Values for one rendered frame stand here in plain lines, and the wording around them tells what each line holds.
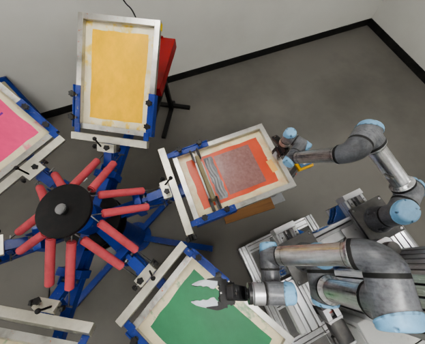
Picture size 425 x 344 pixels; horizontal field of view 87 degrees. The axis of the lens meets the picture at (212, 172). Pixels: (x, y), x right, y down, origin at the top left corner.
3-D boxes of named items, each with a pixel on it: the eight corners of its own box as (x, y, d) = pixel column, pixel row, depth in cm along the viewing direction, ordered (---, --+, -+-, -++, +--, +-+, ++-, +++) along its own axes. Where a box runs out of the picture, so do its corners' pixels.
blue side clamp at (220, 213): (233, 205, 164) (234, 203, 157) (236, 211, 162) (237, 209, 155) (195, 220, 160) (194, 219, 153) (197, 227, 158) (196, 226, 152)
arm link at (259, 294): (267, 306, 74) (264, 278, 78) (253, 306, 74) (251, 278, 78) (262, 305, 81) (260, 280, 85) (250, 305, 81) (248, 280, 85)
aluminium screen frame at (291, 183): (260, 125, 188) (261, 123, 185) (295, 187, 167) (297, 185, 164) (171, 156, 178) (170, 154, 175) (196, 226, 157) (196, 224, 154)
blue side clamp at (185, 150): (207, 144, 184) (206, 139, 177) (209, 149, 182) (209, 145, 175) (172, 155, 180) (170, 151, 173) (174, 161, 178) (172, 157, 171)
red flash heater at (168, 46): (131, 43, 221) (127, 31, 210) (177, 48, 218) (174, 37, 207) (111, 91, 198) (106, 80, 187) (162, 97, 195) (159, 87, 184)
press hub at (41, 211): (149, 213, 257) (90, 165, 132) (159, 247, 242) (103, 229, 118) (114, 226, 251) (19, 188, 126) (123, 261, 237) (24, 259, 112)
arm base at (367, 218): (396, 226, 127) (410, 222, 118) (375, 237, 125) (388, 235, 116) (378, 202, 133) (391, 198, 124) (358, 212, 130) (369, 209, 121)
